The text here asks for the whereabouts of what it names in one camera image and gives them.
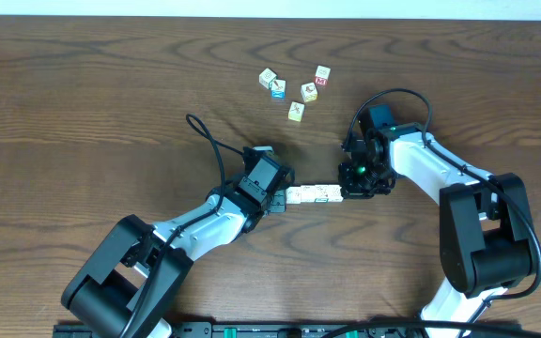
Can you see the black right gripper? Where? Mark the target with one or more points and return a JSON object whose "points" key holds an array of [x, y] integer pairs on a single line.
{"points": [[350, 190]]}

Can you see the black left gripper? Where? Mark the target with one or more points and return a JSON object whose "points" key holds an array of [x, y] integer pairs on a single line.
{"points": [[276, 201]]}

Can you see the wooden block red letter side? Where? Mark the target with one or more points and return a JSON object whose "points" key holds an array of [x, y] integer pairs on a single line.
{"points": [[293, 195]]}

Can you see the wooden block airplane green N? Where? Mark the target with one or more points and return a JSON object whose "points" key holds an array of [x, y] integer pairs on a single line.
{"points": [[334, 194]]}

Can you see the wooden block with turtle drawing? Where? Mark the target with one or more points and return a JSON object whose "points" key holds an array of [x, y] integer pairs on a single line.
{"points": [[308, 193]]}

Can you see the wooden block red A side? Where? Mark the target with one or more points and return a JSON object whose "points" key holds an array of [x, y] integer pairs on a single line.
{"points": [[322, 194]]}

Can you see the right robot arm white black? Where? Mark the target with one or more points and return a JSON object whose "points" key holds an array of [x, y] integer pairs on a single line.
{"points": [[487, 241]]}

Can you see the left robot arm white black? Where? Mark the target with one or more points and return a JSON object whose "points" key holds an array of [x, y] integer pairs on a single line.
{"points": [[126, 286]]}

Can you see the wooden block yellow border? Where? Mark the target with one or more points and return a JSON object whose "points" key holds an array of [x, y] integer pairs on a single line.
{"points": [[295, 112]]}

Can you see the wooden block blue side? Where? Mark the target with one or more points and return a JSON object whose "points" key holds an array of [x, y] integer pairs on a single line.
{"points": [[278, 88]]}

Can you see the wooden block brown drawing yellow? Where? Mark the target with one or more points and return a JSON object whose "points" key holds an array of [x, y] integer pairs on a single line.
{"points": [[309, 92]]}

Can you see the wooden block plain top left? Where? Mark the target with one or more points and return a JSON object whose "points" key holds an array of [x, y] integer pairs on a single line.
{"points": [[266, 77]]}

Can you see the wooden block red M side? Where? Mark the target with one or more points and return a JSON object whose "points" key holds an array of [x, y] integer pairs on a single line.
{"points": [[322, 75]]}

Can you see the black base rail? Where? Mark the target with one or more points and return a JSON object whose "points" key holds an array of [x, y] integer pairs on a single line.
{"points": [[285, 330]]}

